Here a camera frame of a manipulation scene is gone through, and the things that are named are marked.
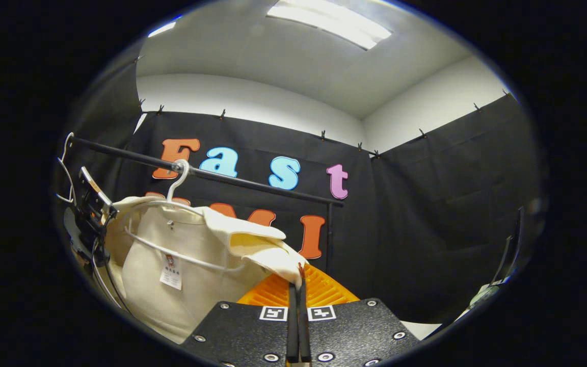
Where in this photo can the ceiling light panel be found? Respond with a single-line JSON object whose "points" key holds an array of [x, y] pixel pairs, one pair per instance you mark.
{"points": [[329, 23]]}

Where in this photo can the black clothes rack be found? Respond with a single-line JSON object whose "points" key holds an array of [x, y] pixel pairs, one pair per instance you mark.
{"points": [[252, 184]]}

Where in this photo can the cream collared shirt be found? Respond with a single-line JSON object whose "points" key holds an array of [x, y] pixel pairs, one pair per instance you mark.
{"points": [[207, 295]]}

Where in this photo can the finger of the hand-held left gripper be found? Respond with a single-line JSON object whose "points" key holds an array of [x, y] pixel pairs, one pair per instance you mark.
{"points": [[97, 188]]}

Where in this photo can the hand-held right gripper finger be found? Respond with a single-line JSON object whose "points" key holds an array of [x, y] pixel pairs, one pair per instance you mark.
{"points": [[292, 326], [304, 326]]}

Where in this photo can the white round object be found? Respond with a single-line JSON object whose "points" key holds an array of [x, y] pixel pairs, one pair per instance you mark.
{"points": [[484, 295]]}

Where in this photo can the black backdrop cloth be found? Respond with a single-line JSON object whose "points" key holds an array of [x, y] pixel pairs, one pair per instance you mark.
{"points": [[426, 229]]}

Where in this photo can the white hanger holding shirt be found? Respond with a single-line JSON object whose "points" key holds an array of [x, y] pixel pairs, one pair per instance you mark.
{"points": [[180, 182]]}

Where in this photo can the empty white plastic hanger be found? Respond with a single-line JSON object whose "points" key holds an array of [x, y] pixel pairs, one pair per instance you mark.
{"points": [[71, 176]]}

